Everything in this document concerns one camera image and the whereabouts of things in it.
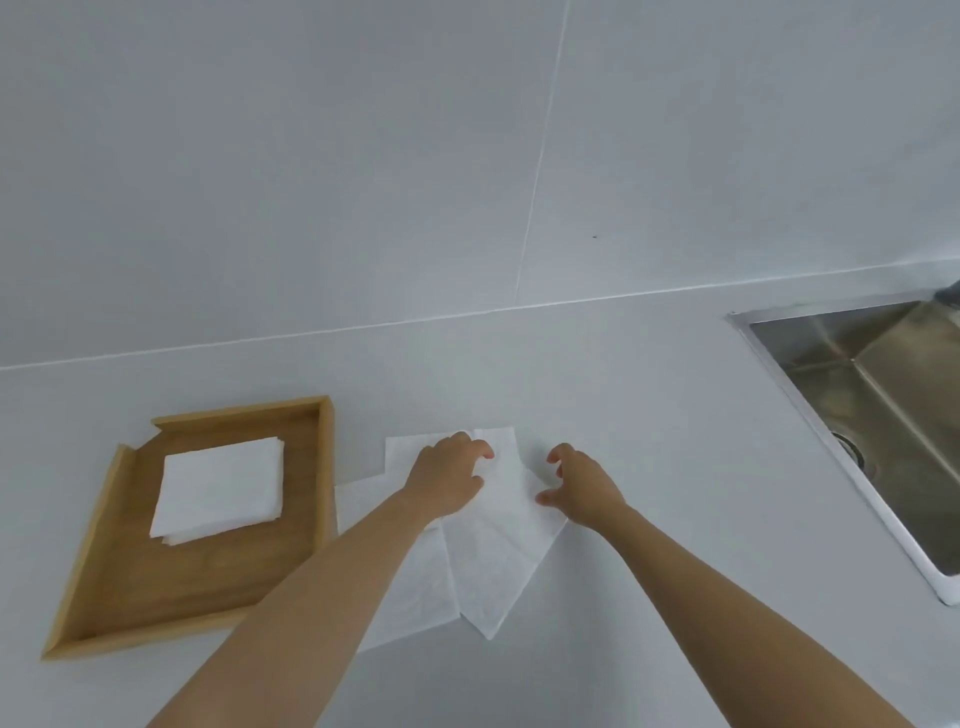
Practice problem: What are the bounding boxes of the person's left hand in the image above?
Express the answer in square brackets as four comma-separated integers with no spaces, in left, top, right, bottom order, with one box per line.
[401,432,496,521]

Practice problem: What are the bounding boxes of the person's right hand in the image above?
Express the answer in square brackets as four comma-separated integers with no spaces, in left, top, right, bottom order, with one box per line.
[534,442,632,531]

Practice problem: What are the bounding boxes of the white paper napkin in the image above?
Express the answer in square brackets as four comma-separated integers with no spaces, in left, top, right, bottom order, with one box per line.
[334,430,475,654]
[441,426,569,642]

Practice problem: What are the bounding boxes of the person's right forearm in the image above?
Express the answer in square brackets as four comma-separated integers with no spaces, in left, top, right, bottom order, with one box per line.
[573,504,918,728]

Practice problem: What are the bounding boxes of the person's left forearm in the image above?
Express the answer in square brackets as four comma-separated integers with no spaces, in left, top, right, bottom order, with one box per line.
[146,489,444,728]

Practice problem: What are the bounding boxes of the flat white paper napkin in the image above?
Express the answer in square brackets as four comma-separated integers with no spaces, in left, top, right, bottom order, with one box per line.
[334,430,475,654]

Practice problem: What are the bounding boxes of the stack of folded white napkins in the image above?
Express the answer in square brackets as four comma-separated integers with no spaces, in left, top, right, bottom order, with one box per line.
[148,436,287,546]

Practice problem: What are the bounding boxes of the metal sink drain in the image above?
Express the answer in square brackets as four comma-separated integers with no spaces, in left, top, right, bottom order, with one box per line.
[828,430,876,480]

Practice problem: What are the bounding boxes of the stainless steel sink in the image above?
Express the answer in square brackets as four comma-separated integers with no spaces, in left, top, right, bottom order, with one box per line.
[725,288,960,607]

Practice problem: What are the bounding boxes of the wooden tray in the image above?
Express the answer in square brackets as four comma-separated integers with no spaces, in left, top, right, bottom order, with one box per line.
[41,396,336,662]

